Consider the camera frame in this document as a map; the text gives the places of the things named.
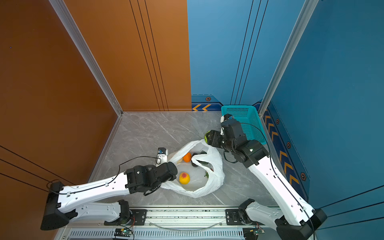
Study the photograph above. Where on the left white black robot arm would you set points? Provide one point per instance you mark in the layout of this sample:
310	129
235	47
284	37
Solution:
67	204

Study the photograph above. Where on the white plastic bag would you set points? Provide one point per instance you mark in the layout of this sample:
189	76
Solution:
199	185

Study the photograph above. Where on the dark avocado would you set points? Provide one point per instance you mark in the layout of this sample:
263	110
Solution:
200	161

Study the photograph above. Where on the teal plastic basket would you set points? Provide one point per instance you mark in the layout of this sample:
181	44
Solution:
249	119

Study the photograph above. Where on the green lime fruit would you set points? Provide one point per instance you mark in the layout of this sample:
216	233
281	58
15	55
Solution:
207	137

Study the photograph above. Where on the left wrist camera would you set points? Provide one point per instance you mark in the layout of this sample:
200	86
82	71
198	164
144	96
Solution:
162	156

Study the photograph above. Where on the left green circuit board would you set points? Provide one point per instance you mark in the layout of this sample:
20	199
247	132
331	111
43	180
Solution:
123	234

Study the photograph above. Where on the right aluminium corner post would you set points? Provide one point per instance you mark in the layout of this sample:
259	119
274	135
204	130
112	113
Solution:
302	21

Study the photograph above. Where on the yellow red mango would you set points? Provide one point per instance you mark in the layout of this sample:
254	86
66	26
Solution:
184	178

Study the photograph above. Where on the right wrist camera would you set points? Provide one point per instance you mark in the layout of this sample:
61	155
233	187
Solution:
223	119

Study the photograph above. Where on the green circuit board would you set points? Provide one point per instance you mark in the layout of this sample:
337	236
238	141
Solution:
123	234
252	234

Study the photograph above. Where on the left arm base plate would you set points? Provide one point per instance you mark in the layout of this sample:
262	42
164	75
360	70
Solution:
137	218

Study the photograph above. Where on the left aluminium corner post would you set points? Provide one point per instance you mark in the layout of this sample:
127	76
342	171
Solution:
74	32

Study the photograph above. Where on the orange fruit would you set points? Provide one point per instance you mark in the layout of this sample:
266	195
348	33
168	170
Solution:
187	158

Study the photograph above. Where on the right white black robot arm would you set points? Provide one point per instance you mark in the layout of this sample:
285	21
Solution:
295	219

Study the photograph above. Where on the aluminium corner post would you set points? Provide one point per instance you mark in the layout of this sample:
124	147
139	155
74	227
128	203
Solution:
74	32
302	21

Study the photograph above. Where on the aluminium front rail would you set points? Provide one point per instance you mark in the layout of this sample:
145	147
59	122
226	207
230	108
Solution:
167	222

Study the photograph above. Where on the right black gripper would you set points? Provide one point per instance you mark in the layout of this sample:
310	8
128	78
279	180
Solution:
213	137

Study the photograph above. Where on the right green circuit board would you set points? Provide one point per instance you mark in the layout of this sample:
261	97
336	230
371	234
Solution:
252	234

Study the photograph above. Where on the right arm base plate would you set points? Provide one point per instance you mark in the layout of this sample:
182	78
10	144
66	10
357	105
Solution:
236	217

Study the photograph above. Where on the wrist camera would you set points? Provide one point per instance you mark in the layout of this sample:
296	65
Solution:
223	119
162	156

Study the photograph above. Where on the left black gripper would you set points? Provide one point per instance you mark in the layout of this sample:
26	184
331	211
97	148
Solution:
173	178

